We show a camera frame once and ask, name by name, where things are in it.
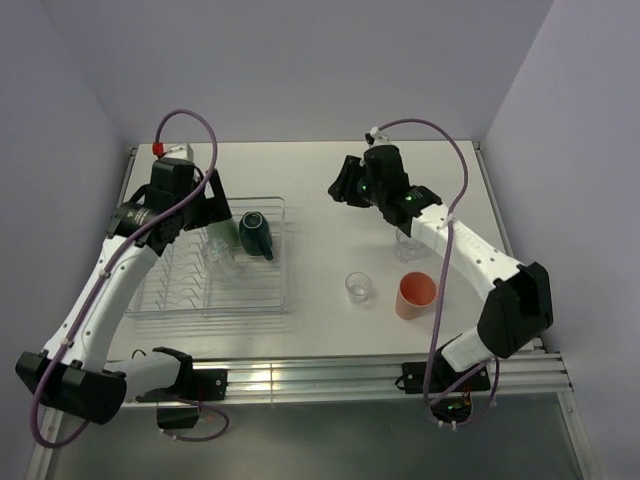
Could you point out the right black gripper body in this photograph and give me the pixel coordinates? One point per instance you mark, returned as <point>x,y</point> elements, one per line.
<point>374,194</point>

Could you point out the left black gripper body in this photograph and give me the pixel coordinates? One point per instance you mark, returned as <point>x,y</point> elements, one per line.
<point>183,211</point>

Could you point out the light green plastic cup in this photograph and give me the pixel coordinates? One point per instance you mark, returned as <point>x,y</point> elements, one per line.
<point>226,231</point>

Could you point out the dark green ceramic mug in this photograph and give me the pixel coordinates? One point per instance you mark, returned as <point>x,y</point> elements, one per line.
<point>255,235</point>

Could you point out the large clear glass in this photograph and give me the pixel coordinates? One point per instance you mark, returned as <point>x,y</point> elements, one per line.
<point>407,249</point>
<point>219,261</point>

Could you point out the small clear glass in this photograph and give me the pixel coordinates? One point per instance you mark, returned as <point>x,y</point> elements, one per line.
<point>358,285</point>

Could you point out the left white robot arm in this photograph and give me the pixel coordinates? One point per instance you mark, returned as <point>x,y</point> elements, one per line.
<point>71,372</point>

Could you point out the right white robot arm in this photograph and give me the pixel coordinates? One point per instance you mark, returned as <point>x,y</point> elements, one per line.
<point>517,297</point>

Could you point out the orange plastic cup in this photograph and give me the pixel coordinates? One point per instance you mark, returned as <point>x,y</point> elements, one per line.
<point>416,292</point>

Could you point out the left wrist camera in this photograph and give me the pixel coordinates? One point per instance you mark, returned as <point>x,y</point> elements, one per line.
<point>181,151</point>

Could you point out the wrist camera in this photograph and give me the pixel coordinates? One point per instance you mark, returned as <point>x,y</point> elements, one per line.
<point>181,151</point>
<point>376,138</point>

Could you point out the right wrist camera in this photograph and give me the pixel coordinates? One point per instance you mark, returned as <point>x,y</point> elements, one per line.
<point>376,138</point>

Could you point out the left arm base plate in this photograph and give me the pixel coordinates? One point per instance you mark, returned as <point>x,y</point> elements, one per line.
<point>202,385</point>

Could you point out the aluminium mounting rail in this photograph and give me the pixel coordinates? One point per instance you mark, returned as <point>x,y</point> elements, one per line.
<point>326,379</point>

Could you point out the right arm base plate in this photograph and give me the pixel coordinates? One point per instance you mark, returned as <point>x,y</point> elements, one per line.
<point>412,377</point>

